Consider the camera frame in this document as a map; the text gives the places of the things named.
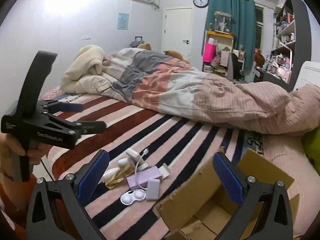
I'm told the green cushion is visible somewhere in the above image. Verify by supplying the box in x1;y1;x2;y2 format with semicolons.
302;127;320;175

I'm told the white gadget with cable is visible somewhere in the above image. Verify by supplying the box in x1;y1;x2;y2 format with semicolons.
126;148;152;189

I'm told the brown cardboard box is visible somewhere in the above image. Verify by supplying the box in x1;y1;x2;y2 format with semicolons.
153;147;300;240

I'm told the pink gift bag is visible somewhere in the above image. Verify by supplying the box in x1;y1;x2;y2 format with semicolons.
202;42;217;63

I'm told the dark brown plush toy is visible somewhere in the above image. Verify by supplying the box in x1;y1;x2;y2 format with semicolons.
254;51;266;68

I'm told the striped pink blanket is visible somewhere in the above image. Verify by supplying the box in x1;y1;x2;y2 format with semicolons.
30;85;265;240

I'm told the dark suitcase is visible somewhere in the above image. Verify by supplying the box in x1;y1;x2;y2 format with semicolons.
128;36;145;48

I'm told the dark desk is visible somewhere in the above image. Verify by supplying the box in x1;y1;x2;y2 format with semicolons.
254;67;293;90

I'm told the tall grey bookcase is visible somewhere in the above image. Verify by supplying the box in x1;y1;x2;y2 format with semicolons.
262;0;312;92

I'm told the grey chair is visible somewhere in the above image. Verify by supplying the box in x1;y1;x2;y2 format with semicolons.
226;52;248;83

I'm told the pink ribbed pillow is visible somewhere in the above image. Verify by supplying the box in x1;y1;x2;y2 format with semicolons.
262;132;320;238

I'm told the long purple box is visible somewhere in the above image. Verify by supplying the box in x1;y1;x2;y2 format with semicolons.
126;163;171;190

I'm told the yellow shelf unit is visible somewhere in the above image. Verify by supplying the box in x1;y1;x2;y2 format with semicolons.
204;30;235;74

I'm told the gold foil wrapper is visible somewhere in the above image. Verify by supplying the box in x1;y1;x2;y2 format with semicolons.
105;163;136;189

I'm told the white door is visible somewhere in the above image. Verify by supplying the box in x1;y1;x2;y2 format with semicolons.
164;7;194;63

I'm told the teal curtain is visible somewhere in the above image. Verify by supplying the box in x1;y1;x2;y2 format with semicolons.
205;0;257;83

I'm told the pink grey patchwork duvet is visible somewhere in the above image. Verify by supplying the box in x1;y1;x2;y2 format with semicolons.
101;47;320;137

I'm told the person's left hand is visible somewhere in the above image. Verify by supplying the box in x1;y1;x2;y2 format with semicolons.
0;133;48;178

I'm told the blue wall poster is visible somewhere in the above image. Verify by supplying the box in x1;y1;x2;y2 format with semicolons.
117;12;130;30

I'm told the cream fleece blanket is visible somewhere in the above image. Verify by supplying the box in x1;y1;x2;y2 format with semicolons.
61;44;113;94

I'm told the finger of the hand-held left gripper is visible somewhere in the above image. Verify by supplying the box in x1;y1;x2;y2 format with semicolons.
37;99;83;113
45;113;107;135

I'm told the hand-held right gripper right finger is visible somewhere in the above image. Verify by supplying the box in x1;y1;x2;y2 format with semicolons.
212;152;294;240

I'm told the small lavender box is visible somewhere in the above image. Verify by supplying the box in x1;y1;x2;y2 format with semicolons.
146;179;160;201

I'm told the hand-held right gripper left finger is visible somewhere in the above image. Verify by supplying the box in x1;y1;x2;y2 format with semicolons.
26;149;110;240

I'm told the glass display case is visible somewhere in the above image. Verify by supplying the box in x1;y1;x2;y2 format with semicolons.
214;11;232;33

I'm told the white headboard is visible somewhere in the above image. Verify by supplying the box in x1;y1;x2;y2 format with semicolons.
292;60;320;92

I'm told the white contact lens case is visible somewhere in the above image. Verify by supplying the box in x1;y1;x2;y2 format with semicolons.
120;189;146;205

